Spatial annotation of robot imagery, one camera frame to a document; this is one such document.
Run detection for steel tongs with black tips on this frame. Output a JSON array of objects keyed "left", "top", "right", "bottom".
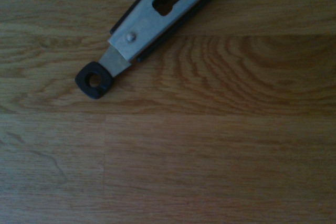
[{"left": 75, "top": 0, "right": 243, "bottom": 101}]

